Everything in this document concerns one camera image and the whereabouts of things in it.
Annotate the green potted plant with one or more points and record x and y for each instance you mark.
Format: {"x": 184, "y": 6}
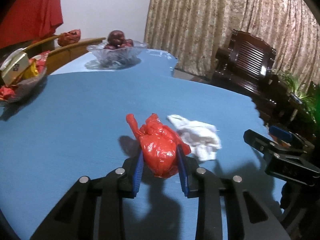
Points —
{"x": 308, "y": 102}

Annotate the dark red fruit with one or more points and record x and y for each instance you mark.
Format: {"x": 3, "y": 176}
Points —
{"x": 116, "y": 40}

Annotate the red plastic bag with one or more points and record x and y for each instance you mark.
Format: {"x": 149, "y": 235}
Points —
{"x": 159, "y": 145}

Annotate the gold cardboard box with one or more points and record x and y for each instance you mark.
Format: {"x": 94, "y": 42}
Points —
{"x": 14, "y": 66}

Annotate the dark wooden armchair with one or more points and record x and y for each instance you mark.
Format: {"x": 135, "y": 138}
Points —
{"x": 245, "y": 67}

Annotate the glass fruit bowl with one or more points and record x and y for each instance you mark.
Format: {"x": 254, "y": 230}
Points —
{"x": 119, "y": 57}

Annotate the blue table cloth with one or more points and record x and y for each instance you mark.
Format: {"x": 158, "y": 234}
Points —
{"x": 75, "y": 126}

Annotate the wooden bench backrest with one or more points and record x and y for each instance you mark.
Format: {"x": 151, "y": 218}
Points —
{"x": 58, "y": 56}

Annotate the red cloth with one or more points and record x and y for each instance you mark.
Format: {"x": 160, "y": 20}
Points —
{"x": 29, "y": 20}

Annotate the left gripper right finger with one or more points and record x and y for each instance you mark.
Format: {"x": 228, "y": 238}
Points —
{"x": 198, "y": 182}

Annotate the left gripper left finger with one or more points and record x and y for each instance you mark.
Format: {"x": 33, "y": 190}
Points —
{"x": 123, "y": 182}

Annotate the red crumpled bag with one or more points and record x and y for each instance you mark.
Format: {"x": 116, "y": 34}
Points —
{"x": 70, "y": 37}

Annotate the glass snack dish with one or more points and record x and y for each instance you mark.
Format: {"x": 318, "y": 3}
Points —
{"x": 26, "y": 81}

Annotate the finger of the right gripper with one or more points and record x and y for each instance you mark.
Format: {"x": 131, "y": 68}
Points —
{"x": 269, "y": 147}
{"x": 293, "y": 139}

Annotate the beige patterned curtain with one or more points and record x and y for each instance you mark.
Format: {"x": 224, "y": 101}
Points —
{"x": 193, "y": 31}

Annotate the white tissue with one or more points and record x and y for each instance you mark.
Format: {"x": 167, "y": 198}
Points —
{"x": 200, "y": 136}

